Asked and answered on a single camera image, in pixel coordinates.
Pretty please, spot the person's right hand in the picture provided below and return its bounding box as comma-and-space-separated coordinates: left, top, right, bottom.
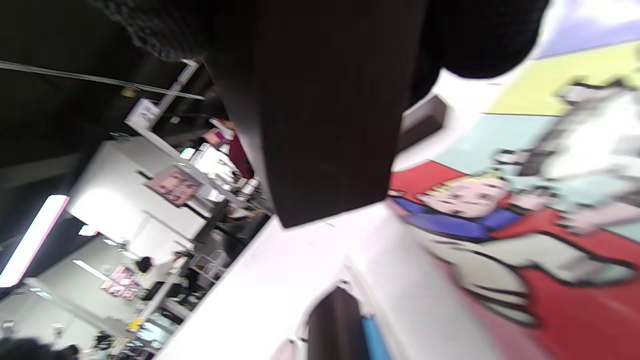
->
87, 0, 551, 106

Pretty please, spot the long ceiling light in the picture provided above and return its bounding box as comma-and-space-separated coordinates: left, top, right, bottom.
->
0, 194, 71, 288

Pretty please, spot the white sign plate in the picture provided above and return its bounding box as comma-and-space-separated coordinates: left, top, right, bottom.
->
125, 97, 161, 128

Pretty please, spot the wall mounted monitor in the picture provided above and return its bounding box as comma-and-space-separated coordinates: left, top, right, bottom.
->
145, 166, 202, 208

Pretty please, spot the colour striped cartoon poster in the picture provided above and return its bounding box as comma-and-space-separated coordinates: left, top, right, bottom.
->
387, 0, 640, 360

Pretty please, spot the small pink screen monitor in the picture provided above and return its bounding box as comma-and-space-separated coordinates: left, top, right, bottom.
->
100, 265, 141, 301

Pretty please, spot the dark brown paperweight block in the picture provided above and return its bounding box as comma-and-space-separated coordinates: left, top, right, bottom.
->
306, 286, 363, 360
397, 94, 447, 153
202, 0, 431, 229

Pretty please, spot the pink face cartoon poster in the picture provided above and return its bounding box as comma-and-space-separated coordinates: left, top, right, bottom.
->
270, 260, 401, 360

